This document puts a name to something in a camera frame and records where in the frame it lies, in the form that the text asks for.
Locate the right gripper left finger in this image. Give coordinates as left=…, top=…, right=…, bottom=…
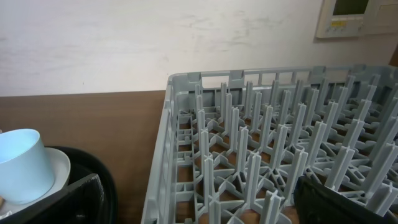
left=1, top=174, right=105, bottom=224

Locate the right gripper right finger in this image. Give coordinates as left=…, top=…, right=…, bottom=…
left=294, top=176, right=394, bottom=224

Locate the grey dishwasher rack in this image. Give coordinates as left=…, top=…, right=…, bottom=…
left=141, top=65, right=397, bottom=223

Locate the black round tray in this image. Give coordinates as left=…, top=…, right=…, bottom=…
left=50, top=146, right=119, bottom=224

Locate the grey plate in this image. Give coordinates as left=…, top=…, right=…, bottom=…
left=1, top=147, right=71, bottom=219

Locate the blue cup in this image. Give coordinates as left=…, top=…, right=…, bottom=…
left=1, top=129, right=55, bottom=204

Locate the wall control panel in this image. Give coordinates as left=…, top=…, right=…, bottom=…
left=315, top=0, right=397, bottom=39

